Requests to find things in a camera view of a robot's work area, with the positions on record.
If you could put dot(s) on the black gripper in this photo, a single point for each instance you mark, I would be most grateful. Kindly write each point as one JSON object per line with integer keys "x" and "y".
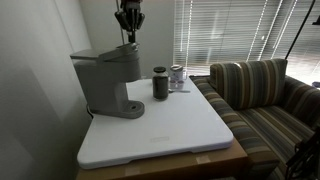
{"x": 131, "y": 5}

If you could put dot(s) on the grey coffee machine lid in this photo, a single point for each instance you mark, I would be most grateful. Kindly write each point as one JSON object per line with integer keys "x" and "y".
{"x": 121, "y": 51}

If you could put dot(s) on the glass jar of coffee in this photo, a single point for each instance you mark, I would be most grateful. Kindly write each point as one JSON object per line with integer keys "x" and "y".
{"x": 160, "y": 85}

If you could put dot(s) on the grey coffee machine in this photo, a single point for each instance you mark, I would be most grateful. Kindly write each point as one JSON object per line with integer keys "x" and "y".
{"x": 103, "y": 86}

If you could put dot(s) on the white coffee pod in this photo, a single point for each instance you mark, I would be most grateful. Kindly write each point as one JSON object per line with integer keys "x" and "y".
{"x": 173, "y": 85}
{"x": 181, "y": 84}

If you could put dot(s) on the pale lidded grinder cup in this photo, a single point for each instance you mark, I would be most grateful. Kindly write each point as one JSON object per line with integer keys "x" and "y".
{"x": 176, "y": 71}

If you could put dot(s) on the metal spoon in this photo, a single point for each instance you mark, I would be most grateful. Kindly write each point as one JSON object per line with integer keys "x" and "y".
{"x": 181, "y": 91}

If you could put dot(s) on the white window blinds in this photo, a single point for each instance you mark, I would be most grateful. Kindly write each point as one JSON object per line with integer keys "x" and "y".
{"x": 233, "y": 30}

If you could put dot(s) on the white plastic board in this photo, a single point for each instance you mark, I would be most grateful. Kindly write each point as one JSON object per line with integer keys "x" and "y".
{"x": 166, "y": 126}

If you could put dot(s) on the striped couch pillow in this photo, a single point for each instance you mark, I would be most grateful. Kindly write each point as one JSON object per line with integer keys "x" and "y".
{"x": 250, "y": 83}

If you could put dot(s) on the brown cardboard box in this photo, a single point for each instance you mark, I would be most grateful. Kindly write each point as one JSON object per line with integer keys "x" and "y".
{"x": 183, "y": 166}

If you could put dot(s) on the black slanted stand pole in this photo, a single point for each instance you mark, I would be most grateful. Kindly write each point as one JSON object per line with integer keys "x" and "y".
{"x": 300, "y": 28}

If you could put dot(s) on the striped fabric couch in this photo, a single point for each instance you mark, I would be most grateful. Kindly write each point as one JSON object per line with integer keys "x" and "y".
{"x": 266, "y": 133}

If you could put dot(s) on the black tripod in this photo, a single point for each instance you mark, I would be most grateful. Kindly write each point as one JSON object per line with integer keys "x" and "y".
{"x": 305, "y": 156}

